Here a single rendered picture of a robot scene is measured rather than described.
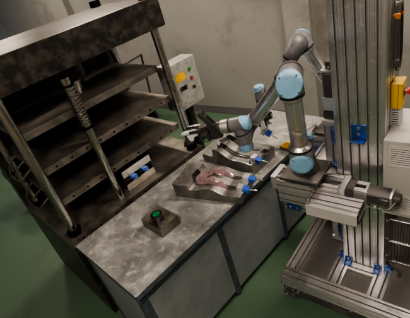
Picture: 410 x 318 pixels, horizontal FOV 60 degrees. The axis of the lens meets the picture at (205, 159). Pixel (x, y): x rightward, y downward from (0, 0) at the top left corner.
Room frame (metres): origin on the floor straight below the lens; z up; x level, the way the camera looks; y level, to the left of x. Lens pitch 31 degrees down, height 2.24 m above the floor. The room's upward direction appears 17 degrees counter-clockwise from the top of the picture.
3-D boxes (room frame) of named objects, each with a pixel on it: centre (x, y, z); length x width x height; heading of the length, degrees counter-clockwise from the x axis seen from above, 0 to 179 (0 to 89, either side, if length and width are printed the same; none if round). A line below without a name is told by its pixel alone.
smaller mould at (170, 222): (1.78, 0.38, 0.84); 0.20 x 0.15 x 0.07; 37
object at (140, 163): (2.59, 0.67, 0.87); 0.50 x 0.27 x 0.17; 37
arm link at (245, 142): (1.59, -0.23, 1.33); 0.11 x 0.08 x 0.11; 157
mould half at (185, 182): (2.00, -0.01, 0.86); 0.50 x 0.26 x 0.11; 54
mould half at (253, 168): (2.29, -0.25, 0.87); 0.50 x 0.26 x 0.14; 37
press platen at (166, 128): (2.67, 0.79, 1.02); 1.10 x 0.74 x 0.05; 127
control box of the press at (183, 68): (2.97, 0.01, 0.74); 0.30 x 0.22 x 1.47; 127
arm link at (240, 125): (1.58, -0.22, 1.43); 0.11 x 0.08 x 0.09; 67
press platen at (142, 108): (2.67, 0.79, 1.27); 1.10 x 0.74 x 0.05; 127
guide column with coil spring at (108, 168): (2.25, 0.69, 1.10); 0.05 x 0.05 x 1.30
